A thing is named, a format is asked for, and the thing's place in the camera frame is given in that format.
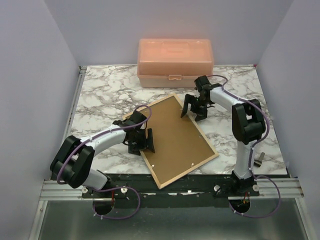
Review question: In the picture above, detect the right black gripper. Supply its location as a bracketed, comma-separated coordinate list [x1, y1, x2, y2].
[180, 94, 210, 123]

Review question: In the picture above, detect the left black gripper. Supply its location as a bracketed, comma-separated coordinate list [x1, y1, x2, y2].
[129, 128, 155, 156]

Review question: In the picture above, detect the orange translucent plastic box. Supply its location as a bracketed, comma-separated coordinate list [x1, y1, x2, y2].
[137, 38, 215, 88]

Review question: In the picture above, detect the light wooden picture frame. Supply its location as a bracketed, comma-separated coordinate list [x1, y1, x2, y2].
[121, 93, 220, 191]

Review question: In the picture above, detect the brown frame backing board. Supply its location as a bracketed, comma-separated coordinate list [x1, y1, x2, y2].
[124, 96, 216, 187]

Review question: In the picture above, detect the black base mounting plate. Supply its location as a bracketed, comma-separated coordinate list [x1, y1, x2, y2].
[80, 173, 260, 211]

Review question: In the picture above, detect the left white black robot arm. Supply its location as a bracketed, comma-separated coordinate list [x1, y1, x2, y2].
[50, 110, 155, 198]

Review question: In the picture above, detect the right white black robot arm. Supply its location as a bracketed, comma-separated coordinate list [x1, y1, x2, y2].
[180, 75, 270, 196]

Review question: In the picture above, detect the aluminium rail frame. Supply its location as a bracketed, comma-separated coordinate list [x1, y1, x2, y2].
[40, 65, 307, 240]

